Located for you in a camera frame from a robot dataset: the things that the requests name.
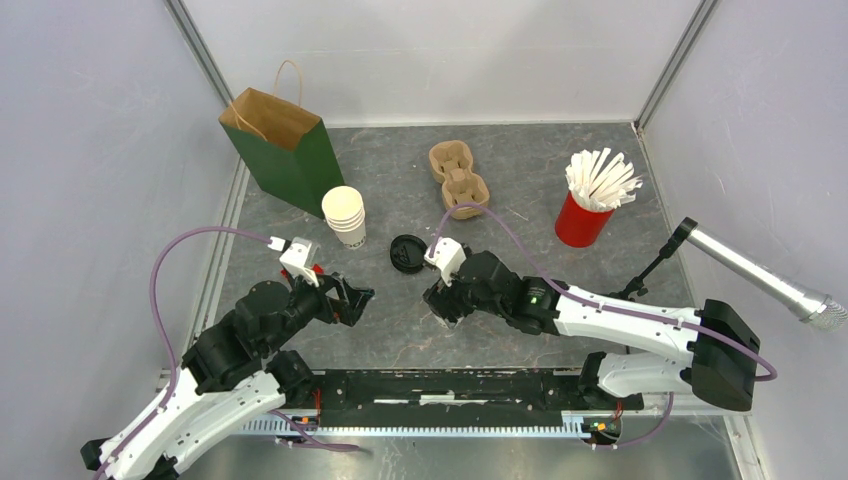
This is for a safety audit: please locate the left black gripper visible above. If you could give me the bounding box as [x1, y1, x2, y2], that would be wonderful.
[263, 265, 375, 354]

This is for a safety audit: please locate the stack of black lids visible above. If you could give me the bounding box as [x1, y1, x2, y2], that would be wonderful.
[389, 234, 427, 274]

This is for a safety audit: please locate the stack of white paper cups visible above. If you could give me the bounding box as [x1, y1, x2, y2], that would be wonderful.
[321, 186, 366, 250]

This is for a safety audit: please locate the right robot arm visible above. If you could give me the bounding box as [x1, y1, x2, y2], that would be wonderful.
[423, 245, 758, 412]

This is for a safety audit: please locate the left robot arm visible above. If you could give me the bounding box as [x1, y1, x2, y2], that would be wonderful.
[80, 273, 375, 479]

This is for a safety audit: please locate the red D-shaped object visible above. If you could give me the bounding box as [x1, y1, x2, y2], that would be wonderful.
[281, 264, 324, 279]

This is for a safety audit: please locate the stack of cardboard cup carriers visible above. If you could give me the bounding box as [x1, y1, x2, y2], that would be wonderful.
[428, 140, 491, 210]

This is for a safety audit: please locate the red cup holder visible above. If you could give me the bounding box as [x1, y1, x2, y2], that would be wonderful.
[554, 193, 615, 248]

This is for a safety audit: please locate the green paper bag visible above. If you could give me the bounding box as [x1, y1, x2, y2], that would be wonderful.
[218, 87, 345, 218]

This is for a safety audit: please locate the silver microphone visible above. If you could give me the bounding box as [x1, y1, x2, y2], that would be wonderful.
[673, 217, 847, 332]

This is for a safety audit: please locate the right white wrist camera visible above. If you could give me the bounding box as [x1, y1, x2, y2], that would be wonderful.
[424, 237, 467, 287]

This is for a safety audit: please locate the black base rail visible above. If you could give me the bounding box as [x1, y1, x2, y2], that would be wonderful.
[284, 368, 644, 428]

